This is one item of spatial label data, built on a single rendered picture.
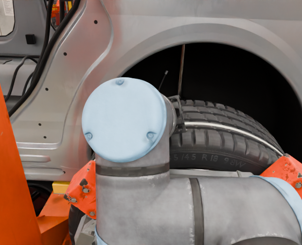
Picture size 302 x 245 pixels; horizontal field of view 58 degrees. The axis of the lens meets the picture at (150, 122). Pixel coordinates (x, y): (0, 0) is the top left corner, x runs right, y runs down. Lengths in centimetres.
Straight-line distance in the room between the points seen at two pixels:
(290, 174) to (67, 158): 79
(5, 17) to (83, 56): 470
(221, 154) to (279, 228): 32
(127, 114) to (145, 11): 59
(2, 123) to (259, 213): 48
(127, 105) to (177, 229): 14
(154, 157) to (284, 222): 15
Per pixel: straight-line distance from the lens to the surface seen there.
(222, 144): 60
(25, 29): 294
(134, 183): 29
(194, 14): 84
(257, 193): 33
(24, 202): 71
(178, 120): 44
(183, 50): 114
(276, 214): 33
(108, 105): 29
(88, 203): 60
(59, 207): 118
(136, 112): 28
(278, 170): 61
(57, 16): 504
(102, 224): 33
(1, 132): 60
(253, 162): 63
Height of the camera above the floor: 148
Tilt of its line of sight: 28 degrees down
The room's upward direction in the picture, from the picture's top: straight up
